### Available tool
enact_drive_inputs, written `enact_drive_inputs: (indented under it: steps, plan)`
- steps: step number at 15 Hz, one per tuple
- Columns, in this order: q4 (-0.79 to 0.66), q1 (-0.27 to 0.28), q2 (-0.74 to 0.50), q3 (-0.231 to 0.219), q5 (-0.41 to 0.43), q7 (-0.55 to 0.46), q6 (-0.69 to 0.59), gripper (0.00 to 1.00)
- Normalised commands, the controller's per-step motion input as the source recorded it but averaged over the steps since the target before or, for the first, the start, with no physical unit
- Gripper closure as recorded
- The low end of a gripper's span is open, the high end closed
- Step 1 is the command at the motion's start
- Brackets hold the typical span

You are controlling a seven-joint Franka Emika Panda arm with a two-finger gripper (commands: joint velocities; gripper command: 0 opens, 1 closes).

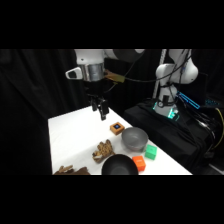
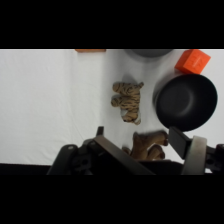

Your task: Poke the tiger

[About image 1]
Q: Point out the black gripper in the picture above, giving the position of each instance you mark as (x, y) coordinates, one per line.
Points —
(94, 90)

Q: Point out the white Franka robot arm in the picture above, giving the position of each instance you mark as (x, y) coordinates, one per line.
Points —
(173, 71)

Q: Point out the tiger plush toy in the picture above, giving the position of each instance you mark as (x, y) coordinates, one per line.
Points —
(103, 150)

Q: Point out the orange cube with blue face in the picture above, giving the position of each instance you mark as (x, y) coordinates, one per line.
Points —
(117, 128)

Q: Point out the grey metal bowl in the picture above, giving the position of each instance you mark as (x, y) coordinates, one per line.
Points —
(134, 138)

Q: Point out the black bowl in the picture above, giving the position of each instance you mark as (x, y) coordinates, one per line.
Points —
(119, 165)

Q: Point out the green cube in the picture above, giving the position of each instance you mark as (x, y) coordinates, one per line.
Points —
(150, 152)

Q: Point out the orange-red cube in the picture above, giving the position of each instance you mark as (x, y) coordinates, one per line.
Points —
(139, 163)

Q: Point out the brown plush animal toy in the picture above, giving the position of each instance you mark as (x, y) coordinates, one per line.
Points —
(71, 170)

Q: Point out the black curtain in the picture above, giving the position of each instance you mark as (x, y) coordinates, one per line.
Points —
(30, 110)

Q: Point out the black robot stand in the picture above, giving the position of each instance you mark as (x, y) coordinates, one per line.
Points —
(166, 133)

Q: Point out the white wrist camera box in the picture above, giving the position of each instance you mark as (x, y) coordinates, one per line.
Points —
(74, 73)

